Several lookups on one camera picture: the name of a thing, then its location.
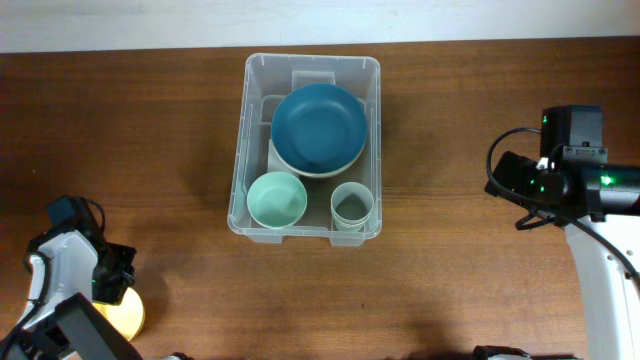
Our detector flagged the yellow small bowl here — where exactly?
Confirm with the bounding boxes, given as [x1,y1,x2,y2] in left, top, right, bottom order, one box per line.
[93,287,145,341]

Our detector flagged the grey plastic cup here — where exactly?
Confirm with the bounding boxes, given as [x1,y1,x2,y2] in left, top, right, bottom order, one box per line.
[330,182,374,225]

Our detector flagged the light teal small bowl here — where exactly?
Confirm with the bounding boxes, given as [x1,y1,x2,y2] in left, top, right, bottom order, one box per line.
[247,172,308,229]

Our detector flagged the cream large bowl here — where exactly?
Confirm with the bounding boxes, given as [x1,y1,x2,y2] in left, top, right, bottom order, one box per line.
[272,139,367,179]

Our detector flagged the dark blue large bowl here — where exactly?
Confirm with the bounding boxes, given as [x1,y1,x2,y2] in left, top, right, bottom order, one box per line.
[271,83,368,177]

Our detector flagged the clear plastic storage bin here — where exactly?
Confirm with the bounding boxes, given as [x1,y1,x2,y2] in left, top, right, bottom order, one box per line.
[227,53,382,247]

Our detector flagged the cream plastic cup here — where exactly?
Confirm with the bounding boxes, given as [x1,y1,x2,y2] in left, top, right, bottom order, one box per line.
[333,216,369,232]

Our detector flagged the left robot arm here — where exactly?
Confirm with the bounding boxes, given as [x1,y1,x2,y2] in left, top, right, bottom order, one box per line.
[1,195,141,359]

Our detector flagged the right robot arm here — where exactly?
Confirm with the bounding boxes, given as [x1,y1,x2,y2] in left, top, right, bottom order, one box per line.
[485,105,639,359]

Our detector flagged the white label in bin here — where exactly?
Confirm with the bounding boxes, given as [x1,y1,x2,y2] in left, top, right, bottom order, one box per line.
[267,140,299,178]

